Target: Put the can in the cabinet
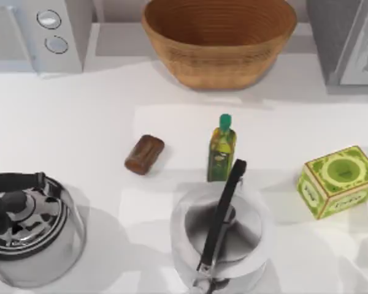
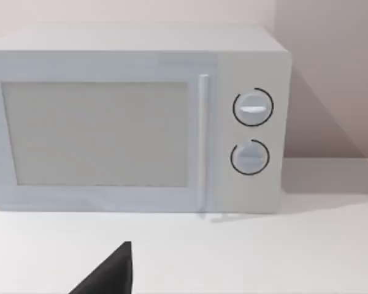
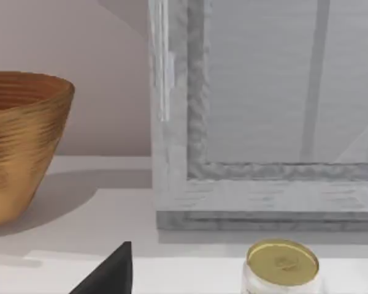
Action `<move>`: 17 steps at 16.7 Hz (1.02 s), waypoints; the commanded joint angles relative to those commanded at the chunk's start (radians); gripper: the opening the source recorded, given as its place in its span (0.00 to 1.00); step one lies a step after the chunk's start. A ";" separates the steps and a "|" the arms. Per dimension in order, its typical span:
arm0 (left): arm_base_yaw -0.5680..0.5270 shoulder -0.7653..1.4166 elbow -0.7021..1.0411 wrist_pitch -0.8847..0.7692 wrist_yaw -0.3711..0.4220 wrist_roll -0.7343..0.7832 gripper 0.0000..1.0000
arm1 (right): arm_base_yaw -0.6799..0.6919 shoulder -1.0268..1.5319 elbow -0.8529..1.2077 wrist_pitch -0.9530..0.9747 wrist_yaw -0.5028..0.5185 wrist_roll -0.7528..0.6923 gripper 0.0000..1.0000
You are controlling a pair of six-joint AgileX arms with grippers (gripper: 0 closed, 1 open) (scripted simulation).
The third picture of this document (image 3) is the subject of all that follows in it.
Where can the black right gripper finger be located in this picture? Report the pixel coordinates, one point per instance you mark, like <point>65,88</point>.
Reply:
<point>113,272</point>

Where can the brown ribbed plant pot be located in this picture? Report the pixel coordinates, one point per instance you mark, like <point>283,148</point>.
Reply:
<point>21,147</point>

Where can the white can with gold lid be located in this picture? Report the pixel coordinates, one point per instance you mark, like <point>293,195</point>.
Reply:
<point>282,266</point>

